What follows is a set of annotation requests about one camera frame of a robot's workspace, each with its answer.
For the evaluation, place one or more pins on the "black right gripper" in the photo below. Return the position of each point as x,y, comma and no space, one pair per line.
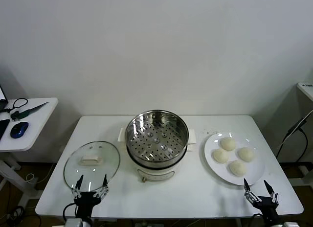
266,207

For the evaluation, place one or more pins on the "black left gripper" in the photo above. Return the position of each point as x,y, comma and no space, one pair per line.
85,201

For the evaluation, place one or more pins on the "round glass pot lid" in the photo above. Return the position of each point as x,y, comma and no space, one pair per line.
91,160

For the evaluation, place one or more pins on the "white steamed baozi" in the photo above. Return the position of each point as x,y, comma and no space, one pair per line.
245,153
220,155
237,167
228,143

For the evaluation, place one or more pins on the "perforated steel steamer basket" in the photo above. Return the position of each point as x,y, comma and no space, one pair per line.
176,139

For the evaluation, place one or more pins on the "white round plate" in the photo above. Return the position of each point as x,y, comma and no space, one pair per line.
254,173

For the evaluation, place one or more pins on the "white electric cooker pot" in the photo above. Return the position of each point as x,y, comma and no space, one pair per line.
156,174

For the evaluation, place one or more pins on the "white side table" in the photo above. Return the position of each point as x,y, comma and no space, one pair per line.
41,119

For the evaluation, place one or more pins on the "blue computer mouse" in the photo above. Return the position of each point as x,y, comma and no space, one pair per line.
19,129

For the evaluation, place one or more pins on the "black phone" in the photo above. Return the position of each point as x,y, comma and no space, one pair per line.
3,128

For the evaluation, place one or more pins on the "white cabinet with label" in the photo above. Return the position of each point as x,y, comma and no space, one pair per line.
305,90

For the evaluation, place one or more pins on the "laptop computer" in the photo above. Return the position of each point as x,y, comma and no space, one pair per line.
2,95

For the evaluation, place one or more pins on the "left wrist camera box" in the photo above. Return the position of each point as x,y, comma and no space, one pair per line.
73,222

